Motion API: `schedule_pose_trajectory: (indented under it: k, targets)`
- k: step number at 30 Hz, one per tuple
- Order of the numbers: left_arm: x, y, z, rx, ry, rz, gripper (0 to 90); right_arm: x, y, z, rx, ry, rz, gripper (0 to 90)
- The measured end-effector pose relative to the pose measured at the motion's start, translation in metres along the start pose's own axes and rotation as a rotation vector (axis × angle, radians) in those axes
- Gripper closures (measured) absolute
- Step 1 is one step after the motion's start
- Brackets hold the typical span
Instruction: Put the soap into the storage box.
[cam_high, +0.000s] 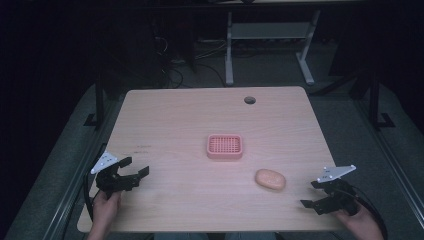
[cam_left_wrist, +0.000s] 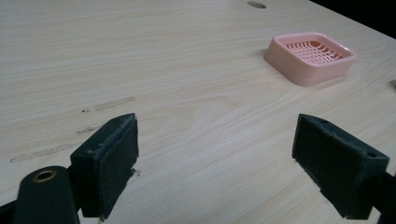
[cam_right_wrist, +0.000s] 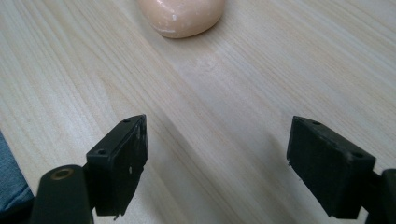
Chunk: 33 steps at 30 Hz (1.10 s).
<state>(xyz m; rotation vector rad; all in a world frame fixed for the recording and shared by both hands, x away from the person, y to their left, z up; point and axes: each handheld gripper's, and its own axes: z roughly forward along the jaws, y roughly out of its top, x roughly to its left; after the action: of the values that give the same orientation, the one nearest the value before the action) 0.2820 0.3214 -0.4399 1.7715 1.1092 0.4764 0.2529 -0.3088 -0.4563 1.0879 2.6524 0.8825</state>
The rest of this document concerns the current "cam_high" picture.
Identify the pink soap dish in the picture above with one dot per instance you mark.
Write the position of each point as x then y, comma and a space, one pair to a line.
224, 146

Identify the white metal desk frame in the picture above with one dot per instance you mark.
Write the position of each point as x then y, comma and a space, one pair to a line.
270, 31

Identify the person's right hand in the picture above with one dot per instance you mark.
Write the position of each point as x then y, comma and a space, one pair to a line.
358, 221

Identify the aluminium floor rail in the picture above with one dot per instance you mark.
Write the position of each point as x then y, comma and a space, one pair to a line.
71, 186
390, 153

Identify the black metal stand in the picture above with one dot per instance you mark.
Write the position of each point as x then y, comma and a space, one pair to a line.
374, 100
99, 103

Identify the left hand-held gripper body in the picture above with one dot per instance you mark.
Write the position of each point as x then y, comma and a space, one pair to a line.
110, 182

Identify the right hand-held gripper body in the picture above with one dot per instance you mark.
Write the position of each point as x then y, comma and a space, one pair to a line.
337, 196

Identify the person's left hand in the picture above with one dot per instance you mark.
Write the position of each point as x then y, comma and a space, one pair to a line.
106, 208

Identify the peach soap bar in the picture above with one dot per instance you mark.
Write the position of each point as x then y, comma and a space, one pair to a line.
270, 179

